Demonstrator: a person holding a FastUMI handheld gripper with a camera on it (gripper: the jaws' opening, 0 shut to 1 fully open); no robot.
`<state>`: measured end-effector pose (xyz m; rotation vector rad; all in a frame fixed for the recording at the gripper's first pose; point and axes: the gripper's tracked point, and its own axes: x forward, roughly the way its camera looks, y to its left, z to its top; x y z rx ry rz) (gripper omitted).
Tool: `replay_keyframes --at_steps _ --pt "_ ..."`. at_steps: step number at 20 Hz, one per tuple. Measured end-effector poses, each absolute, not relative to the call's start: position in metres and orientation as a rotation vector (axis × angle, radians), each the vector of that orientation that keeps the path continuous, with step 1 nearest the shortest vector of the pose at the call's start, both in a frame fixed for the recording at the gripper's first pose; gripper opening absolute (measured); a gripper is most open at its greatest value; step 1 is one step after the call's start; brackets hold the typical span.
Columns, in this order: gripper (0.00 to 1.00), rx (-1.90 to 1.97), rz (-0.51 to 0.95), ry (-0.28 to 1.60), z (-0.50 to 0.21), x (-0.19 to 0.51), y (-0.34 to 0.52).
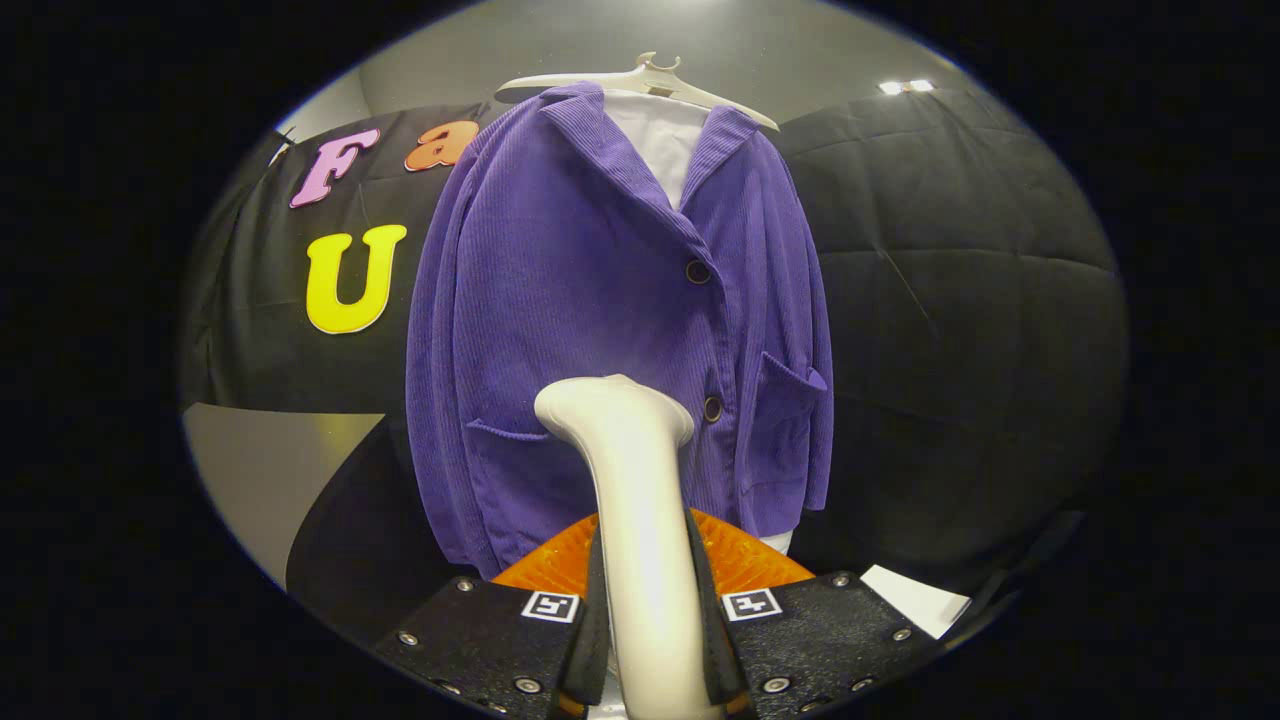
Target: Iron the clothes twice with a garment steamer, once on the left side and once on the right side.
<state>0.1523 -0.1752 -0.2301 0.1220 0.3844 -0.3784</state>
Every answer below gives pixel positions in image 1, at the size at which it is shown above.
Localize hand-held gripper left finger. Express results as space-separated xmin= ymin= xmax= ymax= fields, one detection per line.
xmin=372 ymin=512 xmax=613 ymax=720

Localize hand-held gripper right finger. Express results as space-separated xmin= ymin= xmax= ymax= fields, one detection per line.
xmin=685 ymin=507 xmax=941 ymax=720

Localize white garment steamer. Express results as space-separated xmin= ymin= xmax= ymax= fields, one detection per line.
xmin=534 ymin=374 xmax=726 ymax=720

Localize purple corduroy jacket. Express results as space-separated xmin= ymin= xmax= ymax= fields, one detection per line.
xmin=405 ymin=82 xmax=835 ymax=581

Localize white flat board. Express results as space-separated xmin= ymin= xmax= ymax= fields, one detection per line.
xmin=860 ymin=565 xmax=972 ymax=640

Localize white plastic clothes hanger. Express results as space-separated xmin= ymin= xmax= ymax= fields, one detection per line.
xmin=495 ymin=52 xmax=780 ymax=133

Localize white shirt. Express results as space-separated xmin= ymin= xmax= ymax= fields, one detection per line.
xmin=603 ymin=88 xmax=793 ymax=557

